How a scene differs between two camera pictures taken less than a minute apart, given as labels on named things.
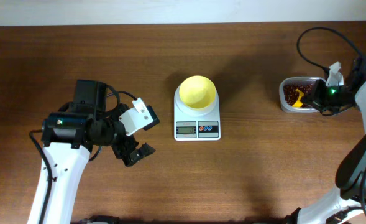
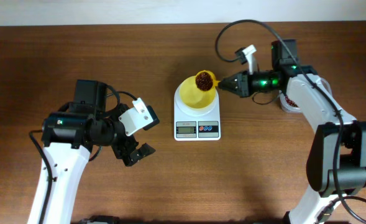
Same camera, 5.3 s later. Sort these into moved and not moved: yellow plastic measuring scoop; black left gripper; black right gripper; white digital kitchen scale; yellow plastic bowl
Moved: black right gripper; yellow plastic measuring scoop
Not moved: white digital kitchen scale; yellow plastic bowl; black left gripper
